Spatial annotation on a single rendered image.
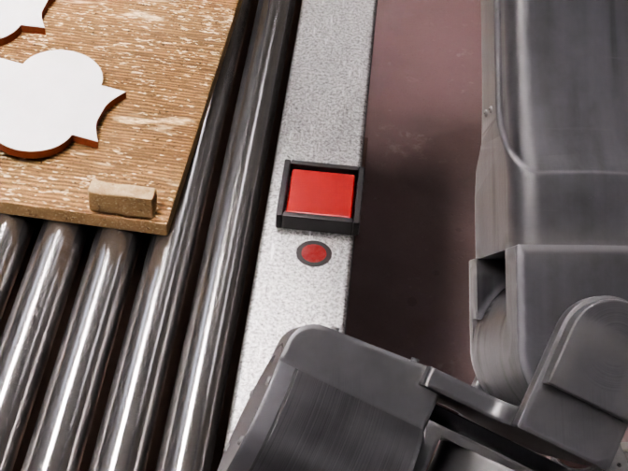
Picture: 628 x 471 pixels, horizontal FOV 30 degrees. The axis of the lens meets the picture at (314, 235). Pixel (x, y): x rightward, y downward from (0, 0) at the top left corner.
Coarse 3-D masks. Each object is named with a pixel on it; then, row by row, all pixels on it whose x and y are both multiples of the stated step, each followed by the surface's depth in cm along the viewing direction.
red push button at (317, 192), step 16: (304, 176) 109; (320, 176) 110; (336, 176) 110; (352, 176) 110; (304, 192) 108; (320, 192) 108; (336, 192) 108; (352, 192) 108; (288, 208) 106; (304, 208) 106; (320, 208) 106; (336, 208) 107
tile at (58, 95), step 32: (0, 64) 114; (32, 64) 115; (64, 64) 115; (96, 64) 116; (0, 96) 111; (32, 96) 112; (64, 96) 112; (96, 96) 113; (0, 128) 108; (32, 128) 109; (64, 128) 109; (96, 128) 111
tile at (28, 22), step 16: (0, 0) 123; (16, 0) 124; (32, 0) 124; (48, 0) 124; (0, 16) 122; (16, 16) 122; (32, 16) 122; (0, 32) 120; (16, 32) 120; (32, 32) 121
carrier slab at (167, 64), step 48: (96, 0) 126; (144, 0) 127; (192, 0) 127; (240, 0) 128; (0, 48) 119; (48, 48) 120; (96, 48) 120; (144, 48) 121; (192, 48) 121; (144, 96) 115; (192, 96) 116; (144, 144) 110; (192, 144) 111; (0, 192) 105; (48, 192) 105
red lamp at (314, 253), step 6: (306, 246) 105; (312, 246) 105; (318, 246) 105; (306, 252) 104; (312, 252) 104; (318, 252) 104; (324, 252) 104; (306, 258) 104; (312, 258) 104; (318, 258) 104
